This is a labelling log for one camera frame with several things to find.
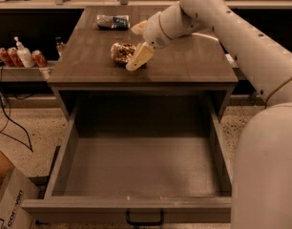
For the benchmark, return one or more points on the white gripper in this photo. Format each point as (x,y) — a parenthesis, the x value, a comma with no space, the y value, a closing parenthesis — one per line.
(153,31)

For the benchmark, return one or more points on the crushed orange gold can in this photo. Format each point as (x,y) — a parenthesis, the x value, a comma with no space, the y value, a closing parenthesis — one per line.
(121,53)

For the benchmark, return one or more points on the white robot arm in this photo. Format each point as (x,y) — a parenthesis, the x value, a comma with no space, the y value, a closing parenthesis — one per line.
(262,170)

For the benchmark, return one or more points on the red soda can right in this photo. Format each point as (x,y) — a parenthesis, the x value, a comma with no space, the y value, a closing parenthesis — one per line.
(39,58)

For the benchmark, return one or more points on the open grey top drawer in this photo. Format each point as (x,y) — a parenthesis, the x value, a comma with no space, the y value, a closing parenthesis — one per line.
(145,154)

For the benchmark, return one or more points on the red soda can middle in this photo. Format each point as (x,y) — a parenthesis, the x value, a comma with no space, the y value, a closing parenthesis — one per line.
(12,52)

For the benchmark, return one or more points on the small glass bottle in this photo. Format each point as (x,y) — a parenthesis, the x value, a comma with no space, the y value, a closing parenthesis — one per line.
(60,45)

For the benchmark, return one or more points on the grey side shelf left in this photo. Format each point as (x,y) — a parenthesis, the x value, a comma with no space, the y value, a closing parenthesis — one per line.
(34,74)

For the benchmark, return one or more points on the white pump bottle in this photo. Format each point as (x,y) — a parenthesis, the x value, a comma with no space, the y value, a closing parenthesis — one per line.
(24,54)

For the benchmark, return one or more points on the cardboard box with print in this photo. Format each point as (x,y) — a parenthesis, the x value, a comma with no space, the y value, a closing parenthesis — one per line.
(15,187)

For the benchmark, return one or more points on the black drawer handle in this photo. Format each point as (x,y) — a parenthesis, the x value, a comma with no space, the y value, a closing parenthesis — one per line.
(140,220)

